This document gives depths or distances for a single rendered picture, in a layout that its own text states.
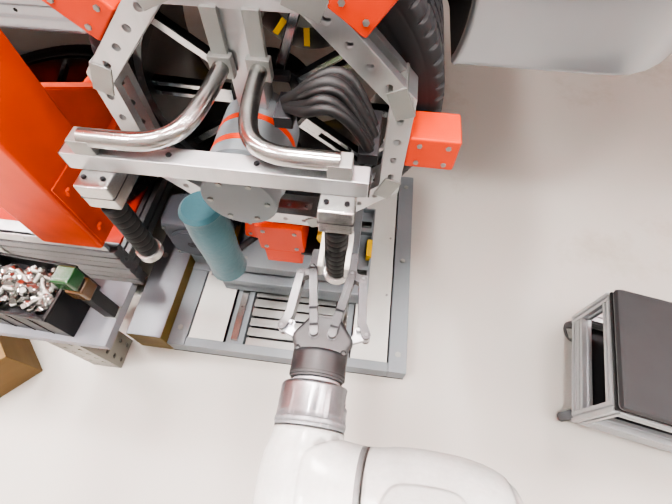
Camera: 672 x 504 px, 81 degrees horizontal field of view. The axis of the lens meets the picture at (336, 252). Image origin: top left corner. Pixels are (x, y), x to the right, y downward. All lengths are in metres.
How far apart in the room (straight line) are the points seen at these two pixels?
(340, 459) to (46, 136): 0.81
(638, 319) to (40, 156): 1.49
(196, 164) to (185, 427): 1.05
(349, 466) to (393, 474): 0.05
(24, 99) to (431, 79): 0.73
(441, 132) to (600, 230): 1.33
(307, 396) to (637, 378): 0.97
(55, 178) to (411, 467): 0.86
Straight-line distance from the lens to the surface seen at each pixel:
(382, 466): 0.48
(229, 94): 0.86
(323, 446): 0.49
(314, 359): 0.52
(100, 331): 1.13
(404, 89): 0.65
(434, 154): 0.74
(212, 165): 0.55
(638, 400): 1.29
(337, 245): 0.58
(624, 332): 1.34
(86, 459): 1.57
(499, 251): 1.72
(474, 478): 0.48
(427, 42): 0.71
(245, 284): 1.39
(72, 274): 0.96
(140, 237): 0.73
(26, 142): 0.96
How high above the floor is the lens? 1.37
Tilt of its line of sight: 60 degrees down
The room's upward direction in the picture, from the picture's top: straight up
